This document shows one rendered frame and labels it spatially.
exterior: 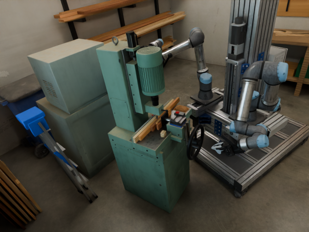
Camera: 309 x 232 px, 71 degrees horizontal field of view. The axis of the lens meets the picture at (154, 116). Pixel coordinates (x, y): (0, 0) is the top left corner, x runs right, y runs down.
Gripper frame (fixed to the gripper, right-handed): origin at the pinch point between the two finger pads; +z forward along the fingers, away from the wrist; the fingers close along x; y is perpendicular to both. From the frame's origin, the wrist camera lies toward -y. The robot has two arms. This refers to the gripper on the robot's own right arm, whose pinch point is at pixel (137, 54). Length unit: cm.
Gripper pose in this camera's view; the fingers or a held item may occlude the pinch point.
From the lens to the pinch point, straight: 193.8
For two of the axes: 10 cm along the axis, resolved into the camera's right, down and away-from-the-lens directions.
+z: -5.5, 5.3, -6.5
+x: 1.3, 8.2, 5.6
